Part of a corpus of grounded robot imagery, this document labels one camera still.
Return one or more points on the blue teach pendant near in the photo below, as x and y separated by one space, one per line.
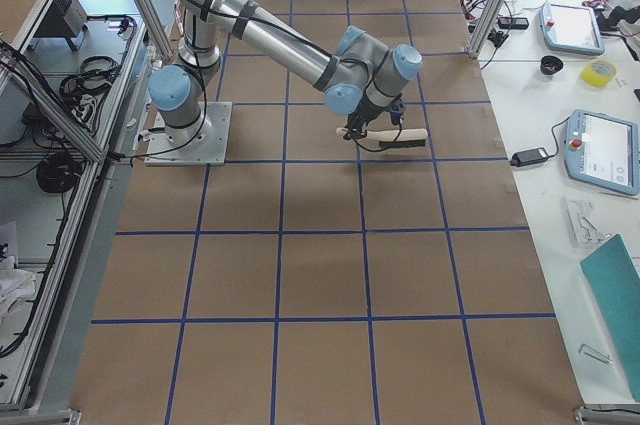
603 151

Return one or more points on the beige hand brush black bristles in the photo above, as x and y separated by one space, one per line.
388 139

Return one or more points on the black power adapter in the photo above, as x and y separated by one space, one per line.
529 157

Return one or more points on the hex key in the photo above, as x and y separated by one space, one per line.
594 353

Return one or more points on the yellow tape roll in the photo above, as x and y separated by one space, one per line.
598 73

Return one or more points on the silver robot arm holding brush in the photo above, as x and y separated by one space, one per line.
362 80

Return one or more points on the blue teach pendant far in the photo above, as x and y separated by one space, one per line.
571 29

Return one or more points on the blue teach pendant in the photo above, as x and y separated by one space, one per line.
603 151
571 29

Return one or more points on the brush arm base plate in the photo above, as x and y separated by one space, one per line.
202 143

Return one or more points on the black gripper with brush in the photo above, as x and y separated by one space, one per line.
366 112

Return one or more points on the clear plastic bag with parts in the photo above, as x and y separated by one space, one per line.
583 230

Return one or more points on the teal folder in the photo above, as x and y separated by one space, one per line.
614 282

